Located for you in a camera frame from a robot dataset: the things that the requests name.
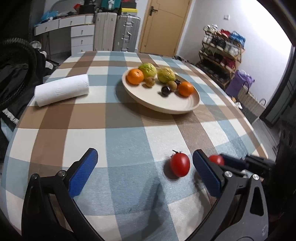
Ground red cherry tomato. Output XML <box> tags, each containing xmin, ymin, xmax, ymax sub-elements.
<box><xmin>170</xmin><ymin>151</ymin><xmax>190</xmax><ymax>177</ymax></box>

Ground large orange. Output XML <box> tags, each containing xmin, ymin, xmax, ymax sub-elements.
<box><xmin>178</xmin><ymin>81</ymin><xmax>194</xmax><ymax>97</ymax></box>

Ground brown longan fruit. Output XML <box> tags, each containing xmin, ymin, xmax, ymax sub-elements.
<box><xmin>144</xmin><ymin>77</ymin><xmax>156</xmax><ymax>88</ymax></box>
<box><xmin>166</xmin><ymin>80</ymin><xmax>178</xmax><ymax>92</ymax></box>

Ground dark purple fruit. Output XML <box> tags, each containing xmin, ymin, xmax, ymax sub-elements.
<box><xmin>161</xmin><ymin>86</ymin><xmax>172</xmax><ymax>96</ymax></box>

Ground small orange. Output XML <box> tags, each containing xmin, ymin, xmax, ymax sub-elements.
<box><xmin>126</xmin><ymin>68</ymin><xmax>144</xmax><ymax>85</ymax></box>

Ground woven basket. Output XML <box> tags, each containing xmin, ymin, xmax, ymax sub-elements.
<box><xmin>237</xmin><ymin>84</ymin><xmax>266</xmax><ymax>117</ymax></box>

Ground purple bag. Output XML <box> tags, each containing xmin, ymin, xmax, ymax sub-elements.
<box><xmin>225</xmin><ymin>70</ymin><xmax>255</xmax><ymax>97</ymax></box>

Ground small dark fruit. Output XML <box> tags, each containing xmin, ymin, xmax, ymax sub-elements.
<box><xmin>175</xmin><ymin>79</ymin><xmax>181</xmax><ymax>86</ymax></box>

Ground checkered tablecloth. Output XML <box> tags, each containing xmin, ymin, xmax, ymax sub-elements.
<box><xmin>1</xmin><ymin>52</ymin><xmax>267</xmax><ymax>240</ymax></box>

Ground cream round plate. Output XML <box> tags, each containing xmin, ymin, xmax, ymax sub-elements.
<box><xmin>121</xmin><ymin>66</ymin><xmax>201</xmax><ymax>115</ymax></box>

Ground wooden shoe rack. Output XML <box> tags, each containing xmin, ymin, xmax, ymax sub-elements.
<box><xmin>197</xmin><ymin>25</ymin><xmax>245</xmax><ymax>90</ymax></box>

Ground right yellow-green citrus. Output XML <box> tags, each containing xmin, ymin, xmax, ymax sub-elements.
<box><xmin>157</xmin><ymin>67</ymin><xmax>176</xmax><ymax>84</ymax></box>

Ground yellow-green citrus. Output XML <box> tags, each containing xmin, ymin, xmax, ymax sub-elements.
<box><xmin>157</xmin><ymin>67</ymin><xmax>176</xmax><ymax>84</ymax></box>
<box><xmin>138</xmin><ymin>63</ymin><xmax>157</xmax><ymax>79</ymax></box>

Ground left yellow-green citrus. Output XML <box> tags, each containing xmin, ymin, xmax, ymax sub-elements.
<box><xmin>138</xmin><ymin>63</ymin><xmax>157</xmax><ymax>79</ymax></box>

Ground white paper towel roll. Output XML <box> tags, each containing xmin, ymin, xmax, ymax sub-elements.
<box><xmin>34</xmin><ymin>74</ymin><xmax>89</xmax><ymax>107</ymax></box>

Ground black clothes pile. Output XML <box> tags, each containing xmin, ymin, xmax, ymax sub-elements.
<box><xmin>0</xmin><ymin>38</ymin><xmax>50</xmax><ymax>144</ymax></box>

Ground wooden door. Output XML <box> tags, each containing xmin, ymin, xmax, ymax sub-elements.
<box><xmin>138</xmin><ymin>0</ymin><xmax>192</xmax><ymax>57</ymax></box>

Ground silver aluminium suitcase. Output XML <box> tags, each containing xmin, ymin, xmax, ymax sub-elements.
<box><xmin>113</xmin><ymin>15</ymin><xmax>140</xmax><ymax>52</ymax></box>

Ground stacked shoe boxes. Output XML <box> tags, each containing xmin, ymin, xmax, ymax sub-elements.
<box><xmin>120</xmin><ymin>0</ymin><xmax>138</xmax><ymax>16</ymax></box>

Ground white drawer desk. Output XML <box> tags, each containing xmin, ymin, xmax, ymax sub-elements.
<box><xmin>34</xmin><ymin>14</ymin><xmax>95</xmax><ymax>56</ymax></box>

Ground beige ribbed suitcase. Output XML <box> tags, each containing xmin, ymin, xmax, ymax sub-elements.
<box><xmin>93</xmin><ymin>13</ymin><xmax>117</xmax><ymax>51</ymax></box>

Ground teal suitcase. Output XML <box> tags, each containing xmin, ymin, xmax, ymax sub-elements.
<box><xmin>101</xmin><ymin>0</ymin><xmax>121</xmax><ymax>10</ymax></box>

